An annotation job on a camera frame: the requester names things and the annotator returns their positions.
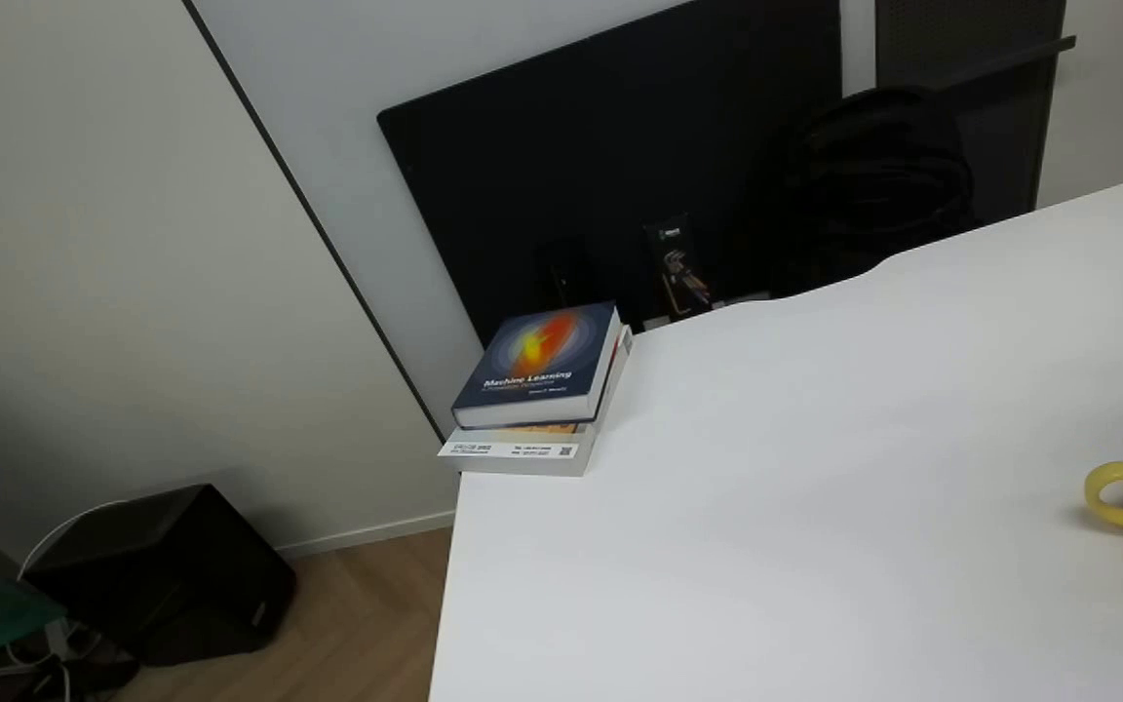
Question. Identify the white book under blue book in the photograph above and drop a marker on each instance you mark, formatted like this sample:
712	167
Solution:
525	448

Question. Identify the black office chair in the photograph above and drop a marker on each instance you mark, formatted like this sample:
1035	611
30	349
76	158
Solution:
896	167

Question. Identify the large black monitor panel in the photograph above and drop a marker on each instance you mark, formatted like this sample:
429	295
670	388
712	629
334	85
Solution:
542	180

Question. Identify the blue book with orange cover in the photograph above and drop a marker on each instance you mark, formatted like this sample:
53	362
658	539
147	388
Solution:
542	366

